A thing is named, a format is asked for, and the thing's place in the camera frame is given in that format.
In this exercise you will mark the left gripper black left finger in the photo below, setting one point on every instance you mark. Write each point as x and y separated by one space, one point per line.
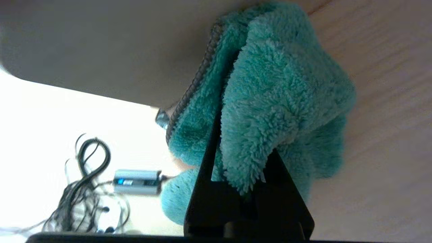
206 202

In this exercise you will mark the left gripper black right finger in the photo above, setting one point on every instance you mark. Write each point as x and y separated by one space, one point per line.
283 206

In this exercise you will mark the green cloth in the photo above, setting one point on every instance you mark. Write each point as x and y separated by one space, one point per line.
280 91

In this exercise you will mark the silver power adapter box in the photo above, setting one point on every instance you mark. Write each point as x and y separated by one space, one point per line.
136 182

